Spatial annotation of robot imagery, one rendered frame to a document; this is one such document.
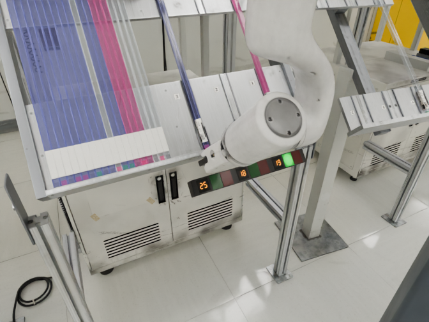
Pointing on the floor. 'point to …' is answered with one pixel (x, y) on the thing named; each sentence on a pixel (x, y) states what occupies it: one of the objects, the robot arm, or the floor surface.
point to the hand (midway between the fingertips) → (214, 161)
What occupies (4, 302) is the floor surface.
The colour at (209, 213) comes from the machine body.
